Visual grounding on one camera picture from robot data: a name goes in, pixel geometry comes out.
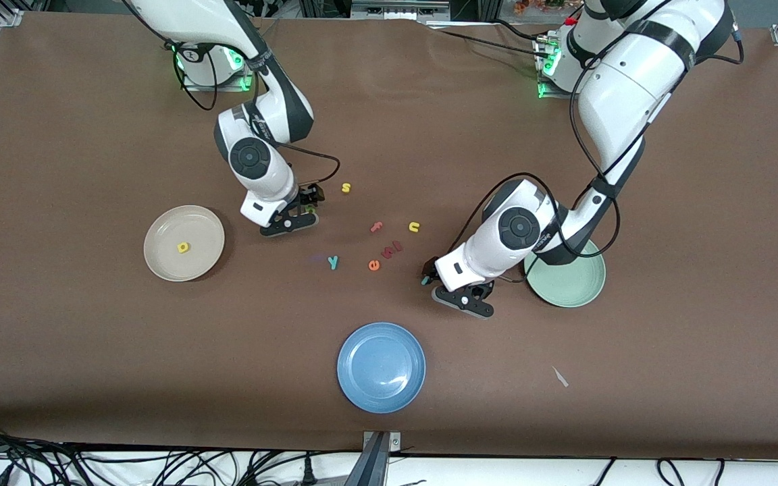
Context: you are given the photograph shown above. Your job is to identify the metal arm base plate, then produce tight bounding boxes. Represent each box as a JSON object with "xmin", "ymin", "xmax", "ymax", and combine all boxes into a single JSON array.
[
  {"xmin": 536, "ymin": 37, "xmax": 582, "ymax": 101},
  {"xmin": 182, "ymin": 64, "xmax": 255, "ymax": 92}
]

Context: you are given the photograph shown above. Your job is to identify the brown table cover sheet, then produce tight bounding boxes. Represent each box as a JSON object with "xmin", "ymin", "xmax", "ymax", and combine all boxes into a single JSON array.
[{"xmin": 0, "ymin": 12, "xmax": 778, "ymax": 460}]

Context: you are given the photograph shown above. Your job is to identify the grey metal camera bracket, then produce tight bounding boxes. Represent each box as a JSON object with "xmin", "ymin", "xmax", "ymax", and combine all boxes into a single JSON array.
[{"xmin": 362, "ymin": 431, "xmax": 402, "ymax": 486}]

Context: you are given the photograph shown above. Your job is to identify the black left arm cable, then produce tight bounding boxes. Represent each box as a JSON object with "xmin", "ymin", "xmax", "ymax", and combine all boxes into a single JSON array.
[{"xmin": 453, "ymin": 0, "xmax": 744, "ymax": 271}]

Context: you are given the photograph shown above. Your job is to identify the orange dried flowers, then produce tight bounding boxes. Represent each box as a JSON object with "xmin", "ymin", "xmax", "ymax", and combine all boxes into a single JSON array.
[{"xmin": 514, "ymin": 0, "xmax": 582, "ymax": 16}]

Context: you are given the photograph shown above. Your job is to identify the blue round plate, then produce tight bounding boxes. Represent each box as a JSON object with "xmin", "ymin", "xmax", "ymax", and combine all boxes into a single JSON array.
[{"xmin": 336, "ymin": 321, "xmax": 427, "ymax": 414}]

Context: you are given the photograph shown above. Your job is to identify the beige round plate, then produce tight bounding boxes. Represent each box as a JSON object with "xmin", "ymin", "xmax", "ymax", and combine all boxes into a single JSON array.
[{"xmin": 143, "ymin": 205, "xmax": 226, "ymax": 282}]

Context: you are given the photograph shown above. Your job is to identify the black cable on cover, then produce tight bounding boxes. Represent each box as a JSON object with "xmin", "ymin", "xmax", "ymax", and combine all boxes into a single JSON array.
[{"xmin": 430, "ymin": 19, "xmax": 552, "ymax": 61}]

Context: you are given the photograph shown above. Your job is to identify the grey metal frame block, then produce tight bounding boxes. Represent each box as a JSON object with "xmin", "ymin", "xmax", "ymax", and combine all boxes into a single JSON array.
[{"xmin": 351, "ymin": 0, "xmax": 450, "ymax": 21}]

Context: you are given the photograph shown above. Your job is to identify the light green round plate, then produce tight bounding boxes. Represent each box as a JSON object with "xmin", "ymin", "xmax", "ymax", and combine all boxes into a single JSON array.
[{"xmin": 524, "ymin": 240, "xmax": 607, "ymax": 308}]

